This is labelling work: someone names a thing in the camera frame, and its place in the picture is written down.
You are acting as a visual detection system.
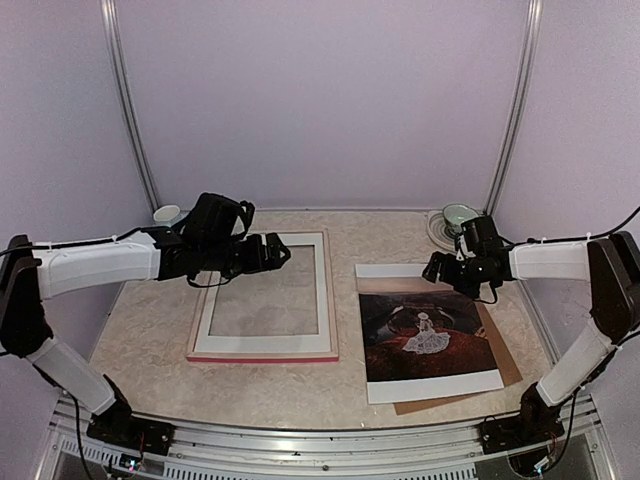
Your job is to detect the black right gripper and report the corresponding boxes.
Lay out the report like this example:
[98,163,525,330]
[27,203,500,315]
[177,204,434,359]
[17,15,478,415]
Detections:
[422,251,493,299]

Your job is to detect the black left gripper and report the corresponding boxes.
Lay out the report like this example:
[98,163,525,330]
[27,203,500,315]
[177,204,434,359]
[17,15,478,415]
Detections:
[200,232,290,280]

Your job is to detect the photo print with white border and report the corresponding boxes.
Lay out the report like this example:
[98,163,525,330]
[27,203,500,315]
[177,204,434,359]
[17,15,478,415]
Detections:
[355,264,504,404]

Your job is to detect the white mat board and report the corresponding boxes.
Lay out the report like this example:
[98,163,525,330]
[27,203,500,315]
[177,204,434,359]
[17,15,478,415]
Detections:
[193,232,338,355]

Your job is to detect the pink wooden picture frame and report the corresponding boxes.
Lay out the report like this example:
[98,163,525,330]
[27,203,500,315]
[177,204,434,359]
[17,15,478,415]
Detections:
[185,228,341,364]

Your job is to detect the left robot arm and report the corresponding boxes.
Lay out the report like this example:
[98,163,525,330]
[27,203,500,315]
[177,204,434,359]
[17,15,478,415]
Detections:
[1,227,291,445]

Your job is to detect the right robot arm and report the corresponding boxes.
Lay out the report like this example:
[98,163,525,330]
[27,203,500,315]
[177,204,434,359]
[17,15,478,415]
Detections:
[422,231,639,444]

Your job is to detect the green teacup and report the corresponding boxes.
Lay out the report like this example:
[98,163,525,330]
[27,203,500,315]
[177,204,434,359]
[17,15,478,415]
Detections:
[442,204,480,234]

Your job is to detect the white paper cup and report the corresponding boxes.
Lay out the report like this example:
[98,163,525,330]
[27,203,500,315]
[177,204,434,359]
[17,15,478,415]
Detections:
[153,205,186,227]

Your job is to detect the brown backing board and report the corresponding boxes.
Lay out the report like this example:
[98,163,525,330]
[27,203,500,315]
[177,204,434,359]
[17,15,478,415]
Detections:
[394,303,523,415]

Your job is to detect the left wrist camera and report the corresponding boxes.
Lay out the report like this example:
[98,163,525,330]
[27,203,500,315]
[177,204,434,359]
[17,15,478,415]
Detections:
[180,193,255,250]

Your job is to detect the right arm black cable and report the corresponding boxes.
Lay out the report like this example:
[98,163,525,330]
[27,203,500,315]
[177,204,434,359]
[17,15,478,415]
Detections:
[504,207,640,249]

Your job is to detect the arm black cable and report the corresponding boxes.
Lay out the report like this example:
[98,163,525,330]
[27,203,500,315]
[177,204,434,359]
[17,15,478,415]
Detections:
[19,227,151,251]
[504,207,640,249]

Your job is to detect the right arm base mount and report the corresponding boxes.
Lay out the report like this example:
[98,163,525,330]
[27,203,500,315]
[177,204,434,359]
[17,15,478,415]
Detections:
[479,415,565,455]

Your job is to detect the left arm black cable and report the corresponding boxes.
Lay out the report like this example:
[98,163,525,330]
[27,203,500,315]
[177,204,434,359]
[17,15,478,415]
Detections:
[19,227,151,251]

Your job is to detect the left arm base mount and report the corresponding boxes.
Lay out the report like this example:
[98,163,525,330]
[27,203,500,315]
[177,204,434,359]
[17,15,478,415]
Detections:
[87,417,175,456]

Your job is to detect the right aluminium post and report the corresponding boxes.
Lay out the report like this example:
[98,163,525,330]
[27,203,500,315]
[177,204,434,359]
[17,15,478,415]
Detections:
[483,0,543,215]

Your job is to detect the aluminium post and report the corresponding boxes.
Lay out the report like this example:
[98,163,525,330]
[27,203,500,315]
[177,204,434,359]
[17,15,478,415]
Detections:
[483,0,543,215]
[100,0,160,213]

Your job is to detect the aluminium front rail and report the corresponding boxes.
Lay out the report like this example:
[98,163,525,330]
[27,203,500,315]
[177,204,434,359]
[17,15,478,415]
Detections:
[34,394,616,480]

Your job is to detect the left aluminium post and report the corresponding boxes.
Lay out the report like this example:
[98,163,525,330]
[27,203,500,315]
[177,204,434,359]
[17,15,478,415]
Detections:
[100,0,160,213]

